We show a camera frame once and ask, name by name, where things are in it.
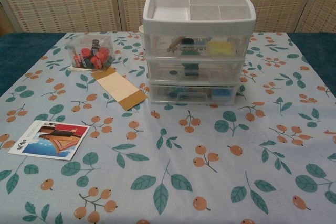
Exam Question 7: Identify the wooden stick tool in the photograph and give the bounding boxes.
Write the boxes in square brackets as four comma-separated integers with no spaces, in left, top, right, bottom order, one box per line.
[167,37,182,53]

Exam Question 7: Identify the clear plastic box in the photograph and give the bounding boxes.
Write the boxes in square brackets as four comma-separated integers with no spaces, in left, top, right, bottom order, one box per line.
[143,33,249,59]

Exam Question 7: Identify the white plastic drawer organizer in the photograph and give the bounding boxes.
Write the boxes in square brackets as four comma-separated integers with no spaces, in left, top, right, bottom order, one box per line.
[142,0,257,109]

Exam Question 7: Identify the tan and beige card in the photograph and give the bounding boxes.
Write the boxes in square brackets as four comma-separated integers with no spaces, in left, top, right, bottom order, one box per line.
[90,67,148,111]

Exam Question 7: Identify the small blue box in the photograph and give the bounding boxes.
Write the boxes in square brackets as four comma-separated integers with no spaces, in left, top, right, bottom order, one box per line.
[212,89,232,102]

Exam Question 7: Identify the floral leaf print tablecloth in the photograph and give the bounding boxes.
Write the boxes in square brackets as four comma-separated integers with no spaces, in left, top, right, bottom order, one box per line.
[0,31,336,224]

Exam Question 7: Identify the yellow sticky note pad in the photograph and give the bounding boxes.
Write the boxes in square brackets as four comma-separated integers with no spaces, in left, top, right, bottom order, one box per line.
[208,40,234,55]

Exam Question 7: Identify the clear box of red caps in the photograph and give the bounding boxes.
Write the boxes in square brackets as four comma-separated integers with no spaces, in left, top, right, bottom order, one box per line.
[65,35,115,70]

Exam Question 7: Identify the colourful picture postcard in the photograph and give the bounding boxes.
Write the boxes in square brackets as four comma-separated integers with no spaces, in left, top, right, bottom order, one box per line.
[7,120,91,162]

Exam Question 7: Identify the woven bamboo folding screen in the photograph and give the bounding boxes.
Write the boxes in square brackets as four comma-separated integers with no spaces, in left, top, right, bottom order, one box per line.
[0,0,336,35]

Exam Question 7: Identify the teal padded table cover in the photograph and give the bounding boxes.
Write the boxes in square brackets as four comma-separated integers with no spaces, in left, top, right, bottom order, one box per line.
[0,31,336,97]

